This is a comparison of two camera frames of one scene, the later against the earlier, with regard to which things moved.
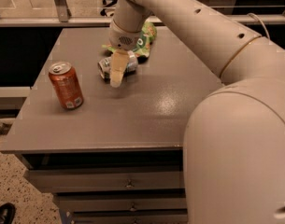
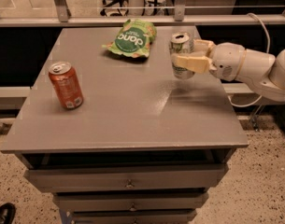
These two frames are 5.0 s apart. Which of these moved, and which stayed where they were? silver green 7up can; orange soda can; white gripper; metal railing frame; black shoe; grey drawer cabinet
Moved: white gripper; silver green 7up can
Stayed: grey drawer cabinet; orange soda can; black shoe; metal railing frame
